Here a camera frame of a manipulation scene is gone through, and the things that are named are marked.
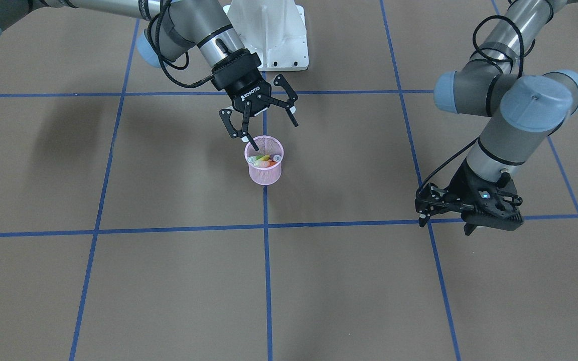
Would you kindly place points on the green highlighter pen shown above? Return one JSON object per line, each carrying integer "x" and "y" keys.
{"x": 256, "y": 158}

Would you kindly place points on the yellow highlighter pen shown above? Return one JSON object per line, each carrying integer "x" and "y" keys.
{"x": 255, "y": 164}

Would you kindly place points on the pink mesh pen holder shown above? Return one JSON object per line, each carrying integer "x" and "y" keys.
{"x": 265, "y": 145}

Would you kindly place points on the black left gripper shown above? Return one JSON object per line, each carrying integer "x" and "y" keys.
{"x": 462, "y": 187}

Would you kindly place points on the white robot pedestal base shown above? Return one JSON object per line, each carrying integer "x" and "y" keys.
{"x": 274, "y": 30}

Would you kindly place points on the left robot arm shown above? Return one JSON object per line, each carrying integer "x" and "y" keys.
{"x": 523, "y": 110}

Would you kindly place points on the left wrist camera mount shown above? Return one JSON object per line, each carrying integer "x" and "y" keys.
{"x": 491, "y": 209}

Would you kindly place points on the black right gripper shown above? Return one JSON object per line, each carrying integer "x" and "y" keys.
{"x": 245, "y": 86}

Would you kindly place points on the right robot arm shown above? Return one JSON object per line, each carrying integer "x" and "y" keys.
{"x": 239, "y": 47}

